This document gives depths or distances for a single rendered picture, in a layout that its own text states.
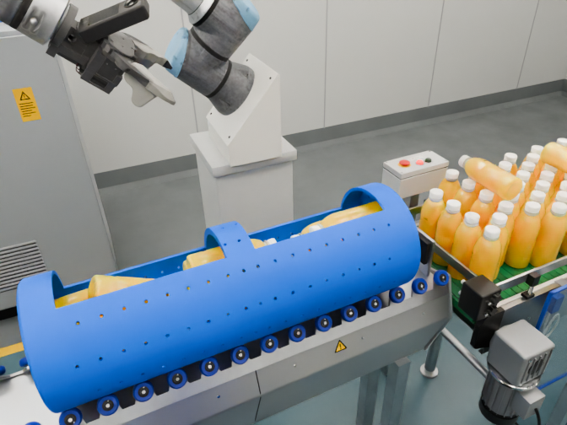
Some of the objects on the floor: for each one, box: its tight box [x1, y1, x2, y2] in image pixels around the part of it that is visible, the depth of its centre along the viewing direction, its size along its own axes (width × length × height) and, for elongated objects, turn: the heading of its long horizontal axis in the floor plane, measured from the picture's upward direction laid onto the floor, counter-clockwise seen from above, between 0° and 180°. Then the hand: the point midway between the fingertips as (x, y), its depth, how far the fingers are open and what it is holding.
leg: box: [356, 369, 380, 425], centre depth 177 cm, size 6×6×63 cm
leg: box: [380, 357, 411, 425], centre depth 167 cm, size 6×6×63 cm
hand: (174, 81), depth 86 cm, fingers open, 12 cm apart
